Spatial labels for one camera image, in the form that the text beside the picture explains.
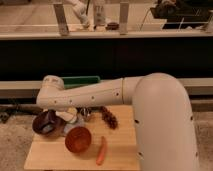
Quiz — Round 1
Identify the black equipment on shelf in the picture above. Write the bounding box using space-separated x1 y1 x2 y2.
150 0 213 29

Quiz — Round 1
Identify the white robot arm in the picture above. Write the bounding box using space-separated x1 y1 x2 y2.
36 73 200 171

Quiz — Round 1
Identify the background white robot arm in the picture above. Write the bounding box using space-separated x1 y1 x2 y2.
67 0 90 28

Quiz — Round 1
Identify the orange carrot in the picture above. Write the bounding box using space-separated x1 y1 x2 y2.
96 136 107 165

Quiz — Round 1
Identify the orange-red bowl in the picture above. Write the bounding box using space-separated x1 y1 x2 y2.
65 127 92 154

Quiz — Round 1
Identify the dark brush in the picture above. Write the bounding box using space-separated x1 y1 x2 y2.
80 108 92 122

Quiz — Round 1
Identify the purple bowl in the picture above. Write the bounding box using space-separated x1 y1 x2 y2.
32 110 66 136

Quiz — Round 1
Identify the white paper cup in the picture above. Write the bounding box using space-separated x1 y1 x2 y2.
56 108 77 123

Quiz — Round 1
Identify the green plastic tray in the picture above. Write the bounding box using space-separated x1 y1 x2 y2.
62 76 100 89

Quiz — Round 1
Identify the dark bowl on shelf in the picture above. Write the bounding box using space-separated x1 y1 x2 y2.
106 22 119 30

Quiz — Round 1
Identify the light blue cloth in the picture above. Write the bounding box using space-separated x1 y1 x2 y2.
63 118 85 135

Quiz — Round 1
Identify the dark grape bunch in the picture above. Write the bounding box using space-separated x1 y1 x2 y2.
100 107 118 129

